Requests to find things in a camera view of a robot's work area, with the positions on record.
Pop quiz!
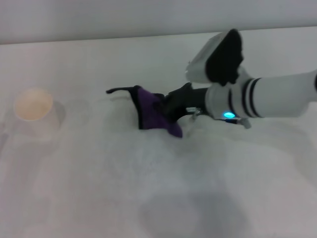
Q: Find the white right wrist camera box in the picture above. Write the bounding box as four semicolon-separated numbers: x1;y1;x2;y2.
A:
185;28;246;87

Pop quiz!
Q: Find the right wrist cable with connector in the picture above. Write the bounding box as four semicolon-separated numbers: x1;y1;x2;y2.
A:
185;106;252;129

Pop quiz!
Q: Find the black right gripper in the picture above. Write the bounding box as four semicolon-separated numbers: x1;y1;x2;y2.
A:
152;82;211;122

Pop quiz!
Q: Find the purple rag with black trim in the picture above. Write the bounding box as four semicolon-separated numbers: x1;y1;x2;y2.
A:
106;85;184;139

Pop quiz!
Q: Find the white paper cup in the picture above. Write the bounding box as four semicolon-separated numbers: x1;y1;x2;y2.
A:
2;86;62;140

